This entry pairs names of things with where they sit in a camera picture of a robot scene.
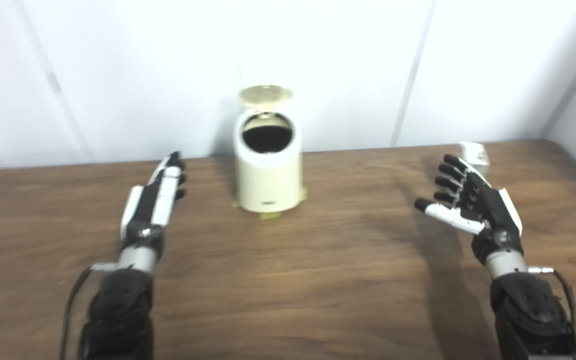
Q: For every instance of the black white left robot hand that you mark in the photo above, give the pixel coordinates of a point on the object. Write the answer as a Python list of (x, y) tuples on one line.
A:
[(160, 200)]

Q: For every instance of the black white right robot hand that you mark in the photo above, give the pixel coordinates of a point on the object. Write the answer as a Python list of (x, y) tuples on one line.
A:
[(488, 210)]

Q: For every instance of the white green milk carton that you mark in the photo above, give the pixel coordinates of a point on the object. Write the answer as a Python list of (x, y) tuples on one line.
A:
[(477, 152)]

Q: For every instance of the cream-colored bin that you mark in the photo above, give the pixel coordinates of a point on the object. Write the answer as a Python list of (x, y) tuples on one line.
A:
[(268, 175)]

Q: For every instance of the round cream bin lid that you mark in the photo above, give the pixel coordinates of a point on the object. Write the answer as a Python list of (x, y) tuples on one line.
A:
[(265, 95)]

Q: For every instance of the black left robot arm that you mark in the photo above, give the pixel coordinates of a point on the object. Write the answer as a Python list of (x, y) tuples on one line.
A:
[(118, 315)]

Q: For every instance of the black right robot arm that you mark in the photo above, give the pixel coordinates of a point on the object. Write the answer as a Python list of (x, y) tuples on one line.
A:
[(528, 315)]

